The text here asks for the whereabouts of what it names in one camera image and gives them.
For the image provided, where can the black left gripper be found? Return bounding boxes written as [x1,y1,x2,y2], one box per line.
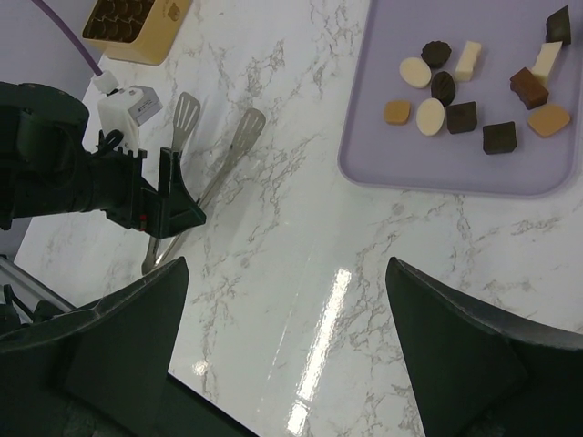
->
[1,82,206,238]

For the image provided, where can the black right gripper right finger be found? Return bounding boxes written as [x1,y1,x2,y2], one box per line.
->
[385,258,582,436]

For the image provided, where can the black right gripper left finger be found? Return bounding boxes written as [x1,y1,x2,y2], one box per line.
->
[0,256,190,437]

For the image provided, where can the steel slotted tongs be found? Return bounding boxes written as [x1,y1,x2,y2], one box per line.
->
[141,107,266,275]

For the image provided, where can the caramel square chocolate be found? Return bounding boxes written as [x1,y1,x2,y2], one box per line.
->
[527,104,571,138]
[384,100,412,126]

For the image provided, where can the white oval chocolate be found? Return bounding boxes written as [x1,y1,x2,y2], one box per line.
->
[415,97,445,137]
[399,57,432,89]

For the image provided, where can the gold chocolate box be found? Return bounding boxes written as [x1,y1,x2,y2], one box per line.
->
[82,0,192,66]

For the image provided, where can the dark square chocolate right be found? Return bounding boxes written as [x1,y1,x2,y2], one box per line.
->
[483,121,517,155]

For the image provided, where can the dark square chocolate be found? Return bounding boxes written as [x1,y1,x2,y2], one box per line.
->
[483,121,517,155]
[445,101,477,135]

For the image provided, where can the dark square chocolate left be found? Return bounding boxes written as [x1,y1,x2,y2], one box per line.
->
[445,101,477,135]

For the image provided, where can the dark ridged oval chocolate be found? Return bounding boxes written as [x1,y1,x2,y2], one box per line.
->
[431,71,456,107]

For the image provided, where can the brown milk chocolate block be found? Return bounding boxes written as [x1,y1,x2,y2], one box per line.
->
[510,67,549,110]

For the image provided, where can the dark fluted round chocolate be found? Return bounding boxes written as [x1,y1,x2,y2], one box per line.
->
[421,40,452,69]

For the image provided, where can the white rectangular chocolate bar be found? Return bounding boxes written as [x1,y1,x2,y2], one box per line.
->
[454,41,482,82]

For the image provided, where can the white chocolate bar right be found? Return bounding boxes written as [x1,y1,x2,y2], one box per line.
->
[530,41,563,86]

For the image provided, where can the dark chocolate far corner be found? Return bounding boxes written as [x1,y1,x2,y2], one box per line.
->
[546,5,571,46]

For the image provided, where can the lilac plastic tray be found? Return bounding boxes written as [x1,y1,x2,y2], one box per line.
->
[338,1,582,198]

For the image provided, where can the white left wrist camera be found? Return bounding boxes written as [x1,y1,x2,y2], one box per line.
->
[92,70,163,156]

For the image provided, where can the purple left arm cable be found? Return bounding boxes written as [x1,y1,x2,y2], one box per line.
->
[35,0,104,77]

